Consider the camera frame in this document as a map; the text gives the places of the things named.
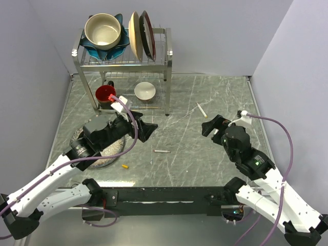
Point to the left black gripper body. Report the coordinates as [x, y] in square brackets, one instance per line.
[123, 125]

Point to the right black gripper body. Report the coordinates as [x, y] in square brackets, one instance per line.
[217, 138]

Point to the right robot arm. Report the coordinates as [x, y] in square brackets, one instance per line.
[295, 218]

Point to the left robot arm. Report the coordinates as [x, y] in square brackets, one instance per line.
[24, 210]

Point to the white pen yellow tip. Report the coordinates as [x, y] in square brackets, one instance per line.
[201, 110]

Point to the white pen red tip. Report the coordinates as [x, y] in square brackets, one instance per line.
[161, 151]

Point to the speckled grey plate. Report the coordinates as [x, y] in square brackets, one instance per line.
[114, 148]

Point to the small white bowl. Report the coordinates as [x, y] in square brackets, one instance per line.
[145, 91]

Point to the red and black mug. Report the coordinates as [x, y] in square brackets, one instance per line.
[103, 94]

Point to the metal dish rack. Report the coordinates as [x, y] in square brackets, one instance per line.
[127, 71]

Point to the blue scalloped dish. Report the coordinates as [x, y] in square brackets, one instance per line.
[111, 53]

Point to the black red-rimmed plate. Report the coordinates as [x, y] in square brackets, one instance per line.
[147, 36]

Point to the cream plate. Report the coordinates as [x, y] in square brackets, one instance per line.
[135, 36]

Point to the beige ceramic bowl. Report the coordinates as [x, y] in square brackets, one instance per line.
[103, 31]

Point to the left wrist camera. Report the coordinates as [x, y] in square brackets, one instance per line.
[121, 104]

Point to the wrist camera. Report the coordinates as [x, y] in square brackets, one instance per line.
[121, 104]
[243, 120]

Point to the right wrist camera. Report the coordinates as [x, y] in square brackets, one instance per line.
[243, 120]

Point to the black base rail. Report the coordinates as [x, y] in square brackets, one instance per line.
[152, 201]

